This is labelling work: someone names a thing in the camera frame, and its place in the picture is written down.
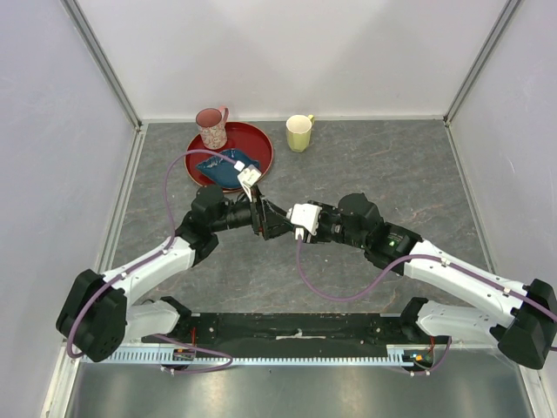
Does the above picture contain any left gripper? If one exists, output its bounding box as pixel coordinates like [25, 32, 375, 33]
[211, 184, 298, 240]

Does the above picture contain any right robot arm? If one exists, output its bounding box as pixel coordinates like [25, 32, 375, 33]
[292, 193, 556, 370]

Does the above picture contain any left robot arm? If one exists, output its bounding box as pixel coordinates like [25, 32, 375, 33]
[56, 185, 293, 362]

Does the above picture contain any blue leaf-shaped dish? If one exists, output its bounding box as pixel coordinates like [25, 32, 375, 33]
[196, 148, 260, 189]

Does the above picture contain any yellow-green mug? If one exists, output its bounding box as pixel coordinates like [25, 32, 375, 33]
[285, 115, 314, 152]

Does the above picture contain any pink floral mug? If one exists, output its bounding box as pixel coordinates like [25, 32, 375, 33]
[195, 106, 229, 151]

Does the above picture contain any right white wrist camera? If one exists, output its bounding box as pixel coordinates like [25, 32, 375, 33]
[287, 203, 322, 240]

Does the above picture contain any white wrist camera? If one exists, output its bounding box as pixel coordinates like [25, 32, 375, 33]
[233, 161, 262, 202]
[287, 203, 322, 240]

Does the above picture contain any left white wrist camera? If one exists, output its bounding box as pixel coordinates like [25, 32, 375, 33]
[233, 161, 262, 202]

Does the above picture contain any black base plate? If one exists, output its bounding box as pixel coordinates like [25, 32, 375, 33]
[168, 313, 448, 359]

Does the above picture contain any light blue cable duct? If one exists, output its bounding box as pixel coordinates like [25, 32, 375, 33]
[101, 344, 433, 367]

